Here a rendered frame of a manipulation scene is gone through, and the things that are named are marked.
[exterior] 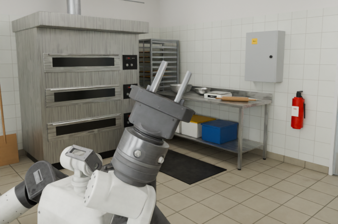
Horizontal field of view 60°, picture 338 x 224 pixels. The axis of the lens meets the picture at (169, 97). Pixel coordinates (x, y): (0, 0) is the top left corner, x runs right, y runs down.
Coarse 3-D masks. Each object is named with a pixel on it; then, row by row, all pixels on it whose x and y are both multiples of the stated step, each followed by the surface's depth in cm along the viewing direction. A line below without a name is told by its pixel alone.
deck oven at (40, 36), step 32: (32, 32) 363; (64, 32) 374; (96, 32) 402; (128, 32) 424; (32, 64) 374; (64, 64) 375; (96, 64) 404; (128, 64) 441; (32, 96) 386; (64, 96) 379; (96, 96) 408; (128, 96) 447; (32, 128) 398; (64, 128) 383; (96, 128) 413; (32, 160) 425
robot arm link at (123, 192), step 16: (112, 160) 53; (128, 160) 50; (96, 176) 51; (112, 176) 52; (128, 176) 50; (144, 176) 50; (96, 192) 50; (112, 192) 50; (128, 192) 51; (144, 192) 52; (96, 208) 51; (112, 208) 51; (128, 208) 52
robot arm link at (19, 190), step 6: (54, 168) 97; (60, 174) 99; (24, 180) 96; (18, 186) 95; (24, 186) 94; (18, 192) 93; (24, 192) 93; (18, 198) 93; (24, 198) 93; (24, 204) 93; (30, 204) 95
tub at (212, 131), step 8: (216, 120) 470; (224, 120) 470; (208, 128) 439; (216, 128) 429; (224, 128) 430; (232, 128) 444; (208, 136) 441; (216, 136) 430; (224, 136) 432; (232, 136) 446
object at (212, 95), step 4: (208, 92) 445; (212, 92) 444; (216, 92) 444; (220, 92) 444; (224, 92) 444; (228, 92) 444; (204, 96) 442; (208, 96) 437; (212, 96) 432; (216, 96) 427; (220, 96) 423; (224, 96) 430; (228, 96) 439
